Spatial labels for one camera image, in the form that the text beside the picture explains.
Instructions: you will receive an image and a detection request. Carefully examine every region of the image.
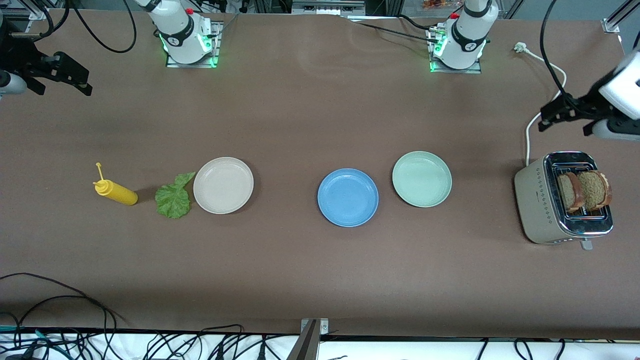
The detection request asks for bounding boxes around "brown bread slice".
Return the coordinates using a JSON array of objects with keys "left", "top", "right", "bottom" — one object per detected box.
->
[
  {"left": 557, "top": 172, "right": 585, "bottom": 213},
  {"left": 576, "top": 170, "right": 613, "bottom": 211}
]

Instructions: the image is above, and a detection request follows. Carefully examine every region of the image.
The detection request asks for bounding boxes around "yellow mustard squeeze bottle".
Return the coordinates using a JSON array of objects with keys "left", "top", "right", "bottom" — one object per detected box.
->
[{"left": 93, "top": 162, "right": 139, "bottom": 206}]

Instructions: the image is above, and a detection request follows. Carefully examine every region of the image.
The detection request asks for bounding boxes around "green lettuce leaf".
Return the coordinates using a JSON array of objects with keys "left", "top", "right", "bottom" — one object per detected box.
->
[{"left": 154, "top": 172, "right": 197, "bottom": 219}]

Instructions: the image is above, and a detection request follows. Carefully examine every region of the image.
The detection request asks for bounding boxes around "blue round plate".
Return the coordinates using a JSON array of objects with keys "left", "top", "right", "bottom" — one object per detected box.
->
[{"left": 317, "top": 168, "right": 380, "bottom": 228}]

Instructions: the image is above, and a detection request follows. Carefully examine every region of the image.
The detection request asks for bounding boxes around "pale green round plate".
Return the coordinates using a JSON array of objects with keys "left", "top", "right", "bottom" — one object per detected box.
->
[{"left": 392, "top": 151, "right": 453, "bottom": 208}]

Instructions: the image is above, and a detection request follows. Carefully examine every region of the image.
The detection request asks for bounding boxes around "beige round plate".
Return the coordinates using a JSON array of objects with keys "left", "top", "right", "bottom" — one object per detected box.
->
[{"left": 193, "top": 157, "right": 255, "bottom": 215}]

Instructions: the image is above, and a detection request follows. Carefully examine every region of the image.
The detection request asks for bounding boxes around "beige chrome toaster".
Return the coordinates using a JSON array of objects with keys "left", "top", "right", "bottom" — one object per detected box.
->
[{"left": 514, "top": 151, "right": 615, "bottom": 251}]

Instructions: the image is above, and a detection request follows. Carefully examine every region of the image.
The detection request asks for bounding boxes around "grey electronics box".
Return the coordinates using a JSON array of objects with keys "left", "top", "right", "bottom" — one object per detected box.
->
[{"left": 291, "top": 0, "right": 367, "bottom": 16}]

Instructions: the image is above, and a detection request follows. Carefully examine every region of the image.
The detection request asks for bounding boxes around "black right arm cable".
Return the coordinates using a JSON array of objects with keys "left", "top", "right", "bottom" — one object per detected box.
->
[{"left": 30, "top": 0, "right": 138, "bottom": 54}]

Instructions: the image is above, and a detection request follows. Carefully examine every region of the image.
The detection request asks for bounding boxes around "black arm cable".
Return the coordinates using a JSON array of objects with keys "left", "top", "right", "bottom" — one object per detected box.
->
[
  {"left": 30, "top": 0, "right": 138, "bottom": 54},
  {"left": 540, "top": 0, "right": 608, "bottom": 113}
]

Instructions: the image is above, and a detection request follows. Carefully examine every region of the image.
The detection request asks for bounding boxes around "white toaster power cable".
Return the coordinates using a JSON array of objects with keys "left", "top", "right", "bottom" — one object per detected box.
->
[{"left": 514, "top": 42, "right": 568, "bottom": 167}]

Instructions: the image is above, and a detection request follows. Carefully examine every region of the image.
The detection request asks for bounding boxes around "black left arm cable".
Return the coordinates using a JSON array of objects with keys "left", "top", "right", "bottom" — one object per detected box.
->
[{"left": 540, "top": 0, "right": 608, "bottom": 113}]

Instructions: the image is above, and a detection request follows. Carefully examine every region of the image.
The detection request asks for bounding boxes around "silver aluminium frame profile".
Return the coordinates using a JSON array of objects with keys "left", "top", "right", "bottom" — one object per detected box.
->
[{"left": 602, "top": 0, "right": 640, "bottom": 35}]

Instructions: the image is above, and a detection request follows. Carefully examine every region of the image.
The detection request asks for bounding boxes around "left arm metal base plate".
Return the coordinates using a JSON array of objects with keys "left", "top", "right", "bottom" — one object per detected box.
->
[{"left": 429, "top": 27, "right": 482, "bottom": 75}]

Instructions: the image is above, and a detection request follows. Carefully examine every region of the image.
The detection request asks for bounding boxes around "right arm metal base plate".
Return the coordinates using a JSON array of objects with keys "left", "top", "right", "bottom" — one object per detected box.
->
[{"left": 166, "top": 21, "right": 221, "bottom": 69}]

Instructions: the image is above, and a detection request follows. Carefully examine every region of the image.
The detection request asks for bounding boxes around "black base connector cable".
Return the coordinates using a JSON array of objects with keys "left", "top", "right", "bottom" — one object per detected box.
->
[{"left": 345, "top": 14, "right": 443, "bottom": 45}]

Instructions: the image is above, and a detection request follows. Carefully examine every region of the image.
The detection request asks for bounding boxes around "black looping cable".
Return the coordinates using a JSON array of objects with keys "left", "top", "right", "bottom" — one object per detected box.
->
[{"left": 0, "top": 272, "right": 128, "bottom": 346}]

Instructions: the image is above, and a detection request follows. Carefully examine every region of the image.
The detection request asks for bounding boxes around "small metal corner bracket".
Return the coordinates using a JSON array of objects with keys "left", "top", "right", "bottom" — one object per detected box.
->
[{"left": 300, "top": 318, "right": 329, "bottom": 335}]

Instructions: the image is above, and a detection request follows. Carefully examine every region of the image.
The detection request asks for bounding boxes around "dark aluminium frame profile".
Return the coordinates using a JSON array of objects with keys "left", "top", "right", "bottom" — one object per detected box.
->
[{"left": 286, "top": 320, "right": 321, "bottom": 360}]

